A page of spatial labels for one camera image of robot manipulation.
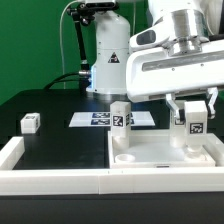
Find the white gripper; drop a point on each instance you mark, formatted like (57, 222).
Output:
(151, 74)

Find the white square tabletop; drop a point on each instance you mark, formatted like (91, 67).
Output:
(152, 149)

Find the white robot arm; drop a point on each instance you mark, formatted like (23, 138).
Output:
(189, 31)

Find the white U-shaped obstacle fence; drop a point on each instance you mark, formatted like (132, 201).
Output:
(101, 181)

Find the white marker base plate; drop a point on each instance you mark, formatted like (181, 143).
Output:
(102, 119)

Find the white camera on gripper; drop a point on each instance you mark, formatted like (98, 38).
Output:
(155, 36)

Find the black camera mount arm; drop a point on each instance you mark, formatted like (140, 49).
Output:
(83, 14)

